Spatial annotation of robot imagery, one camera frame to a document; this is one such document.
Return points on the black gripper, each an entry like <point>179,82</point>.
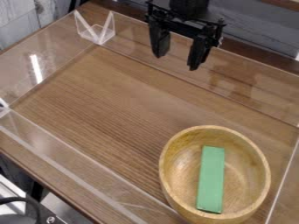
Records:
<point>189,18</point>

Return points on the green rectangular block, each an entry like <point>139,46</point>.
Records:
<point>211,180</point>

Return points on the brown wooden bowl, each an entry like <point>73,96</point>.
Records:
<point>247,175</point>

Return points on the clear acrylic corner bracket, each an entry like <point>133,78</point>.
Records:
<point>99,34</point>

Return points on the clear acrylic tray wall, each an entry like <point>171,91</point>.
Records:
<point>93,109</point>

